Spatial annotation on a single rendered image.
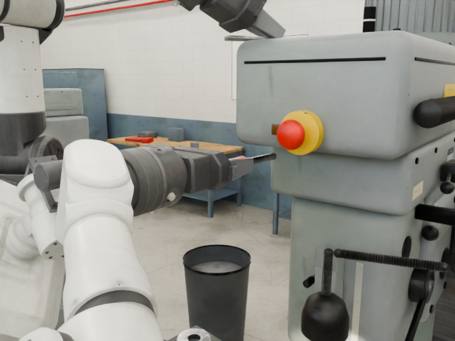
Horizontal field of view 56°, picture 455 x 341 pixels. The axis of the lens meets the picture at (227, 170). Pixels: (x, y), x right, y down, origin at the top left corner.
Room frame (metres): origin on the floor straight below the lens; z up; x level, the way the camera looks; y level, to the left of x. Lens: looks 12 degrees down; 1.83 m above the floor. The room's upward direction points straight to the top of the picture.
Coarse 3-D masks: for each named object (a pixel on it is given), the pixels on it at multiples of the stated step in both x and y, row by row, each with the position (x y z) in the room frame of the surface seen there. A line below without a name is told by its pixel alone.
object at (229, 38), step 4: (228, 36) 0.67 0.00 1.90; (232, 36) 0.67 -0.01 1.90; (236, 36) 0.68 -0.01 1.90; (240, 36) 0.68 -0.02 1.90; (244, 36) 0.68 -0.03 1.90; (248, 36) 0.68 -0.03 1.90; (252, 36) 0.68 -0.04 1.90; (256, 36) 0.69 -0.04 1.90; (228, 40) 0.68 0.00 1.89; (232, 40) 0.68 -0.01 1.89; (236, 40) 0.68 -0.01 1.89; (240, 40) 0.68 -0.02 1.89; (244, 40) 0.68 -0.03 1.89; (248, 40) 0.68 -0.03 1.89
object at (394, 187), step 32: (288, 160) 0.71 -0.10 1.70; (320, 160) 0.67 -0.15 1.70; (352, 160) 0.64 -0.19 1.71; (384, 160) 0.61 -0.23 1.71; (416, 160) 0.60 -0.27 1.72; (448, 160) 0.80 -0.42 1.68; (288, 192) 0.71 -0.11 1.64; (320, 192) 0.67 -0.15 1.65; (352, 192) 0.64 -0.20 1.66; (384, 192) 0.61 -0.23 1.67; (416, 192) 0.62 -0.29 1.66
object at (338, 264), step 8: (320, 248) 0.68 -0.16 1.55; (336, 248) 0.68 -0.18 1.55; (344, 248) 0.68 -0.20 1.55; (320, 256) 0.66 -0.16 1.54; (320, 264) 0.66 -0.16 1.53; (336, 264) 0.65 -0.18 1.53; (344, 264) 0.67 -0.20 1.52; (320, 272) 0.67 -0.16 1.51; (336, 272) 0.65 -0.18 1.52; (320, 280) 0.67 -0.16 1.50; (336, 280) 0.65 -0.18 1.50; (320, 288) 0.67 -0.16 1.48; (336, 288) 0.65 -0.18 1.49
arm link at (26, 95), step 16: (0, 0) 0.69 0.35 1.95; (0, 16) 0.70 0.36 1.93; (0, 32) 0.72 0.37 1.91; (16, 32) 0.74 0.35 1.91; (32, 32) 0.76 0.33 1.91; (48, 32) 0.80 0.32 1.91; (0, 48) 0.73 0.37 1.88; (16, 48) 0.73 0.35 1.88; (32, 48) 0.76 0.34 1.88; (0, 64) 0.73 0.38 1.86; (16, 64) 0.73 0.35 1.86; (32, 64) 0.76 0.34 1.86; (0, 80) 0.73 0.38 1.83; (16, 80) 0.73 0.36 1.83; (32, 80) 0.75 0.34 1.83; (0, 96) 0.73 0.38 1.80; (16, 96) 0.73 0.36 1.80; (32, 96) 0.75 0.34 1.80; (0, 112) 0.73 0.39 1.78; (16, 112) 0.73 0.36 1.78
